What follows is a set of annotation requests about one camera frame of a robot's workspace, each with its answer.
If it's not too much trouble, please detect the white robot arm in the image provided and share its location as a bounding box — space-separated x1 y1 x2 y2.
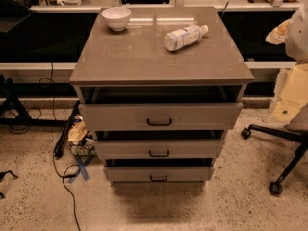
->
266 0 308 124

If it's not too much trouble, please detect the black floor cable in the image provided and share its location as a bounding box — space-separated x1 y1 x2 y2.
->
51 151 83 231

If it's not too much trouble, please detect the grey bottom drawer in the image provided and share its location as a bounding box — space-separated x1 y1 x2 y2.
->
104 167 214 183

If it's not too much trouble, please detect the white plastic bottle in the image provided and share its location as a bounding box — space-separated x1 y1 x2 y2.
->
164 24 209 52

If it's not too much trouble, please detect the grey drawer cabinet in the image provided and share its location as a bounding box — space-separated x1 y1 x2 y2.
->
70 7 253 168

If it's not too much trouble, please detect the grey office chair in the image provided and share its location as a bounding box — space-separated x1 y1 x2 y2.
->
241 105 308 195

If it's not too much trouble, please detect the blue tape cross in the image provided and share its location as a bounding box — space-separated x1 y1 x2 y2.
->
67 155 93 183

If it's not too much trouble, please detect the black power strip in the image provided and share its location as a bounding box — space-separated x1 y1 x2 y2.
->
53 101 80 158

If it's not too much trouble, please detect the black clip on floor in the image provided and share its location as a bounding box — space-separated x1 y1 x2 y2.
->
0 170 18 199

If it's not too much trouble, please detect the grey top drawer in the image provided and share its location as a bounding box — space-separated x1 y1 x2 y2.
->
79 103 243 131

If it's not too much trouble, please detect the white ceramic bowl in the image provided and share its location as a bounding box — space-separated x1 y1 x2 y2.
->
101 7 131 31

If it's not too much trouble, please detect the black desk leg frame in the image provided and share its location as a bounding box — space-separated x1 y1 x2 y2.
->
0 75 68 127

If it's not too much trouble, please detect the grey drawer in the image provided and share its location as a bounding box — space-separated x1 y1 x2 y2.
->
104 167 214 183
94 139 223 160
79 103 243 131

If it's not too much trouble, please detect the grey middle drawer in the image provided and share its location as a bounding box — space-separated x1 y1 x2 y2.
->
94 139 223 160

